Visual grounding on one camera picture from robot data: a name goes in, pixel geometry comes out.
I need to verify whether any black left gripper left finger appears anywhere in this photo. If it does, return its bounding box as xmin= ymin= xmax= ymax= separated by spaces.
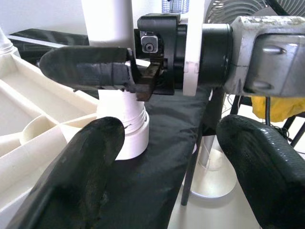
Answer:
xmin=8 ymin=116 xmax=126 ymax=229

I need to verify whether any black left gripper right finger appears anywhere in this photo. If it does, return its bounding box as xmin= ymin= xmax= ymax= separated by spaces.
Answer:
xmin=215 ymin=114 xmax=305 ymax=229

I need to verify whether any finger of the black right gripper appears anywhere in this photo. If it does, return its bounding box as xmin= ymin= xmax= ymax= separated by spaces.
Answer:
xmin=39 ymin=46 xmax=161 ymax=102

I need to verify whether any white plastic table leg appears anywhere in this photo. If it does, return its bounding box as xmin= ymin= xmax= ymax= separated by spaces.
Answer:
xmin=81 ymin=0 xmax=148 ymax=131
xmin=0 ymin=25 xmax=16 ymax=57

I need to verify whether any white plastic table top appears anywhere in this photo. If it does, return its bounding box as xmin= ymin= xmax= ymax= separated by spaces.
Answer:
xmin=0 ymin=51 xmax=151 ymax=215

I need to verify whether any clear plastic water bottle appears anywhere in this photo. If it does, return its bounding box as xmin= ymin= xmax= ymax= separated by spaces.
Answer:
xmin=161 ymin=0 xmax=191 ymax=14

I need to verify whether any yellow crumpled bag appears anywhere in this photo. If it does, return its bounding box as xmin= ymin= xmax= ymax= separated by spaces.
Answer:
xmin=251 ymin=94 xmax=305 ymax=123

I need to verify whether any black table cloth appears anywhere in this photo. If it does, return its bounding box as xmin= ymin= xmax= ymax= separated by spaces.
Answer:
xmin=8 ymin=28 xmax=226 ymax=229

